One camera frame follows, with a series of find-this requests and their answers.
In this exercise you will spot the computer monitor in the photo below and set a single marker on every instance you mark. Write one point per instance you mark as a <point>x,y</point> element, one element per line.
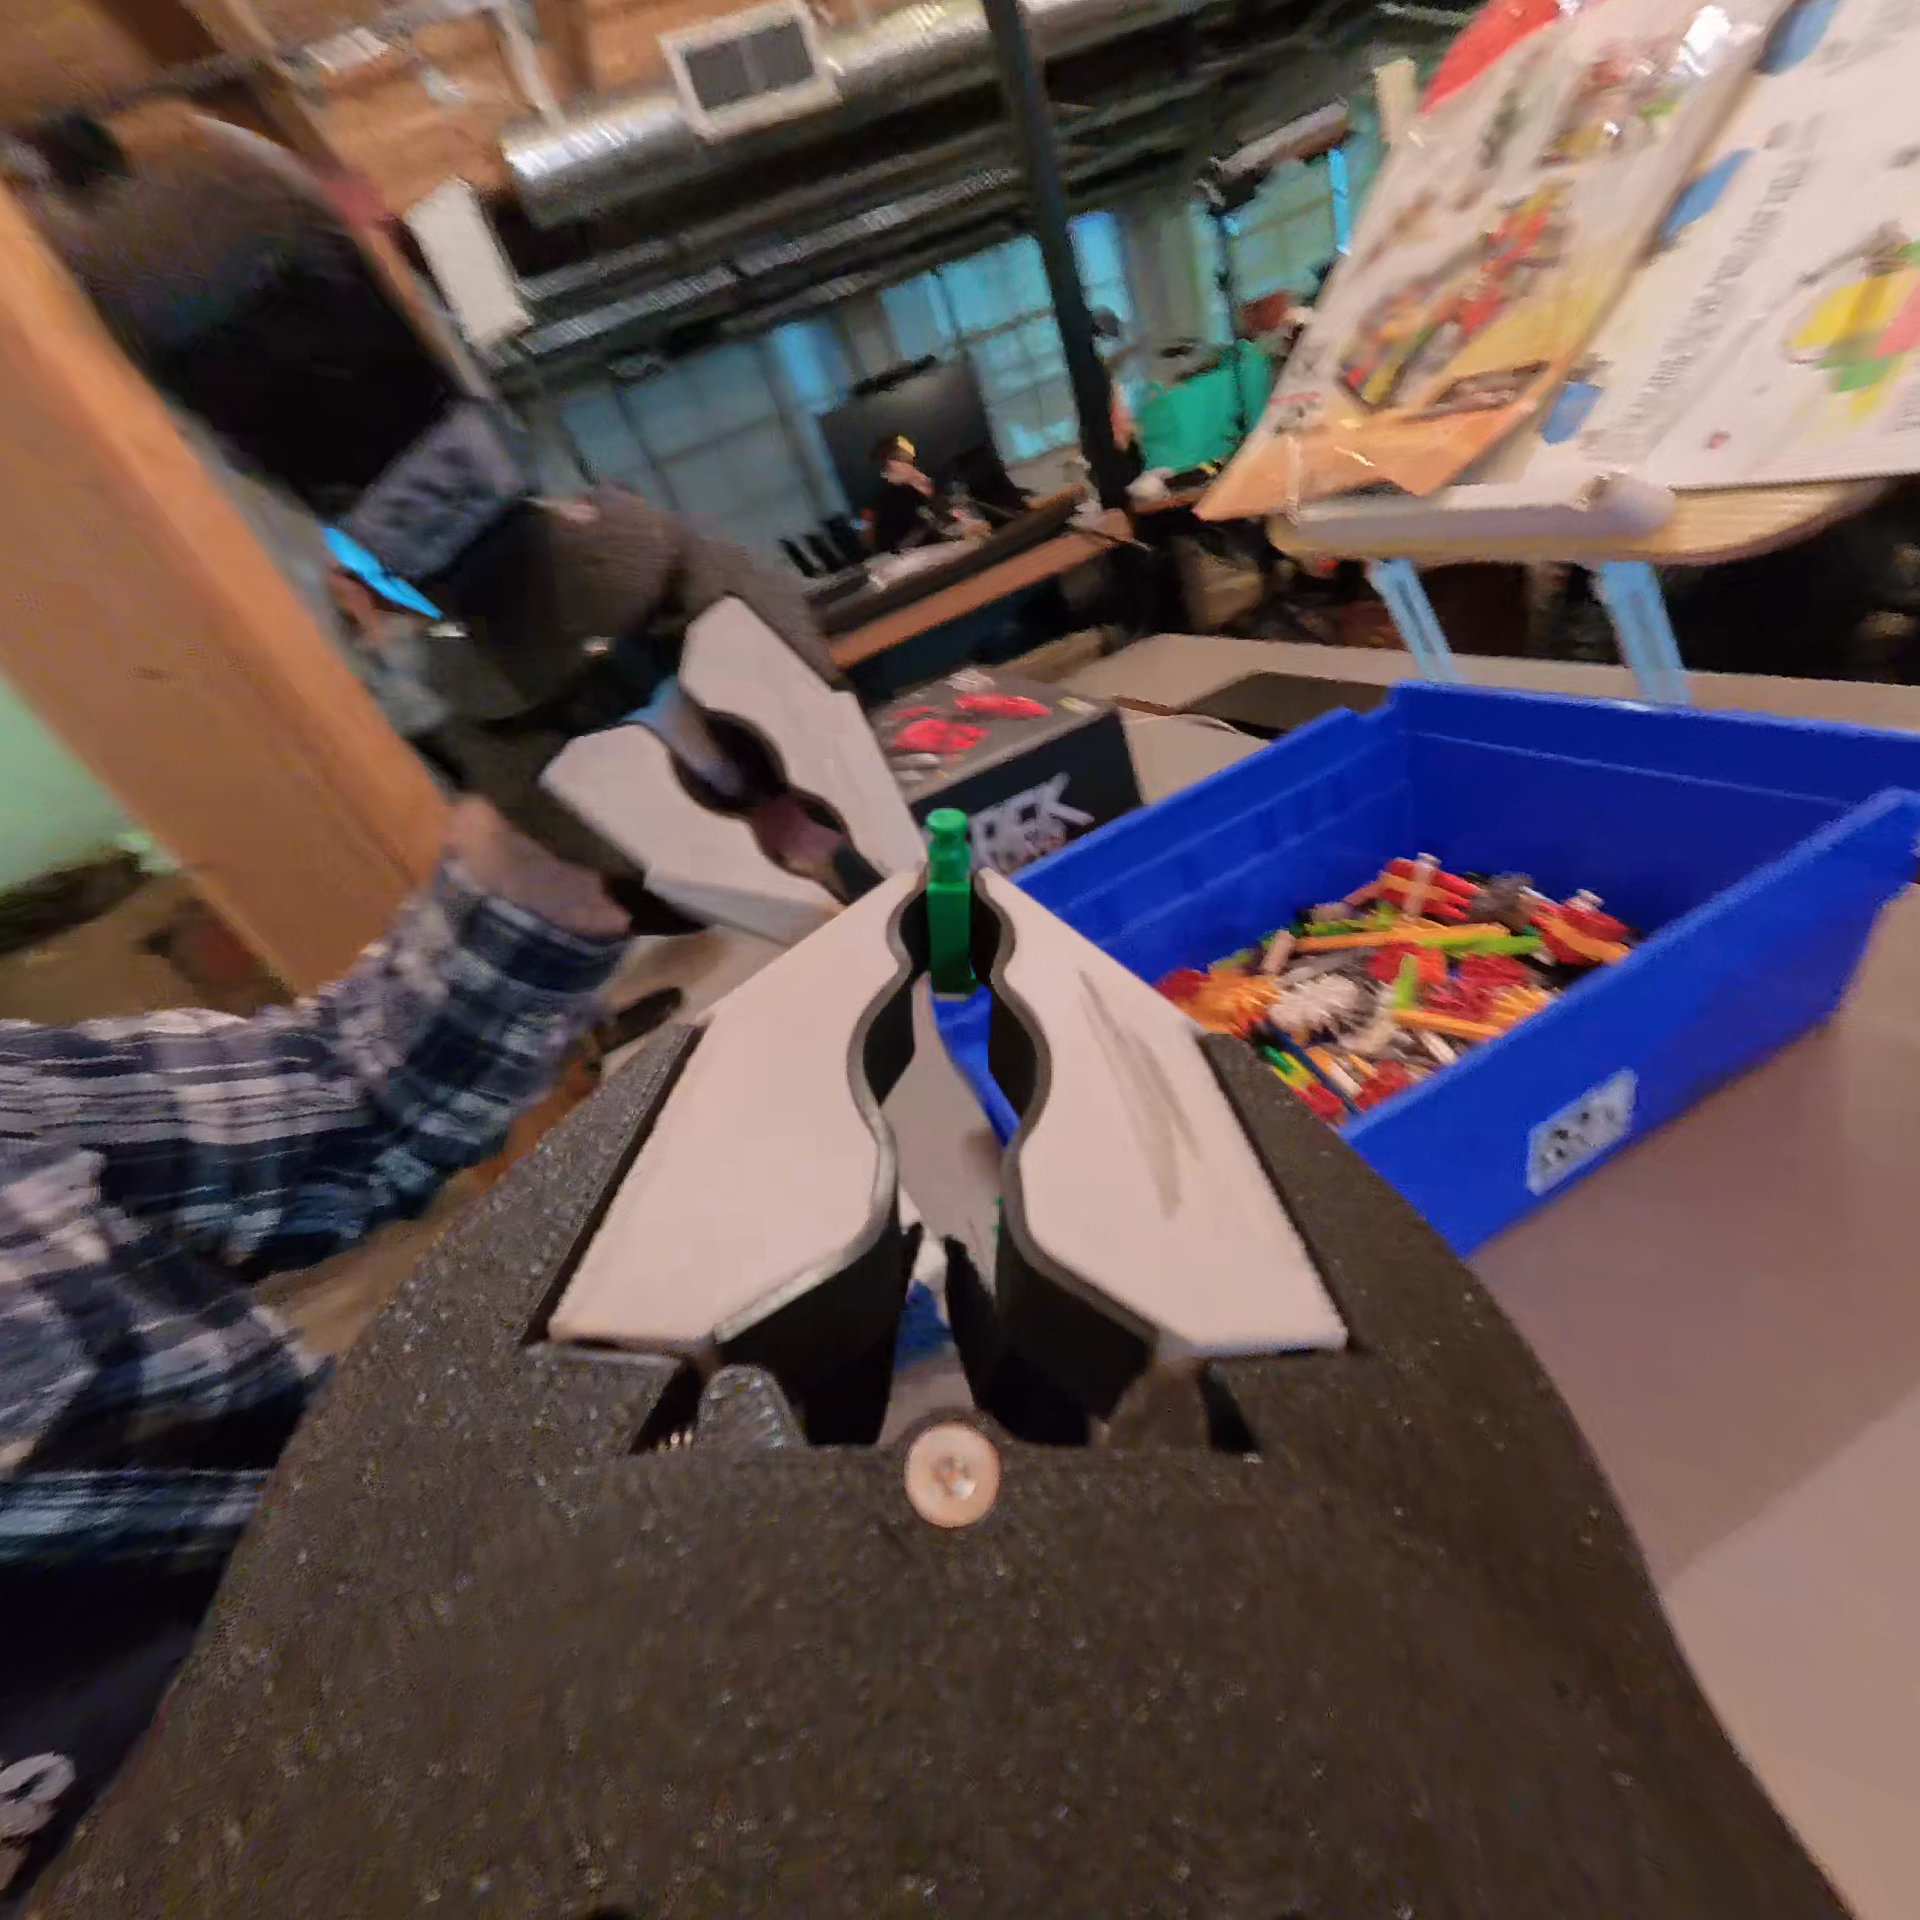
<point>900,407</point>

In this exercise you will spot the black flat pad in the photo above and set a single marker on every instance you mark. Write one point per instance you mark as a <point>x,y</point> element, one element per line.
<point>1290,702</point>

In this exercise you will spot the person's left hand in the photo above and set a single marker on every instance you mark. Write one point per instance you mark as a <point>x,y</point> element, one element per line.
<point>541,864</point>

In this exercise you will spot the black metal post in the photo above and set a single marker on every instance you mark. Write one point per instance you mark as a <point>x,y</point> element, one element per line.
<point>1051,241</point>

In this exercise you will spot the pile of colourful toy pieces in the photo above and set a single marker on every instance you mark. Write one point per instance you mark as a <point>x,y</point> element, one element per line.
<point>1396,990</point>

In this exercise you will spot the white picture poster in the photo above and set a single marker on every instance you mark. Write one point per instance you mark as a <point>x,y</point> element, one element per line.
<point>1801,300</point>

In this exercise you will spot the silver air duct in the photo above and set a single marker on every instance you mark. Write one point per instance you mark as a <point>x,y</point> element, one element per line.
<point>601,150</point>

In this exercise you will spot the black toy box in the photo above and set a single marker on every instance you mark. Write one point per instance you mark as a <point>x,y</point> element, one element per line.
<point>1036,796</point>

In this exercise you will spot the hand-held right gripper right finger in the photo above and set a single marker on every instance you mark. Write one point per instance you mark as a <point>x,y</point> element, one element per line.
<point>1157,1156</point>

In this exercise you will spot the cardboard poster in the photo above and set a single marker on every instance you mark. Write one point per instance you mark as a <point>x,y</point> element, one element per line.
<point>1471,271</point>

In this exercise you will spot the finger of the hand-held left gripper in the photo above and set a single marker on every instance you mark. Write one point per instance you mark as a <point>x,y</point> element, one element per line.
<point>826,736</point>
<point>706,841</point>

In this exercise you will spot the green toy connector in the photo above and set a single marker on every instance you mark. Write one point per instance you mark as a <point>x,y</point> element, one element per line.
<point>949,901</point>

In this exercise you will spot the person's left forearm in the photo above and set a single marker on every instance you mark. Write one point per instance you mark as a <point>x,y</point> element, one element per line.
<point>270,1141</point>

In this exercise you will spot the white wall sign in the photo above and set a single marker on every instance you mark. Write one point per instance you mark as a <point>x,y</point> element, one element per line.
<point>472,271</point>

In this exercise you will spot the blue bin with white label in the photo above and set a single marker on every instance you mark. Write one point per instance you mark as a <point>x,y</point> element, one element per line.
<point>1740,990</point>

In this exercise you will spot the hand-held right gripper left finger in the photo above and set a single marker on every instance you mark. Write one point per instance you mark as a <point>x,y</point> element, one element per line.
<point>751,1156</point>

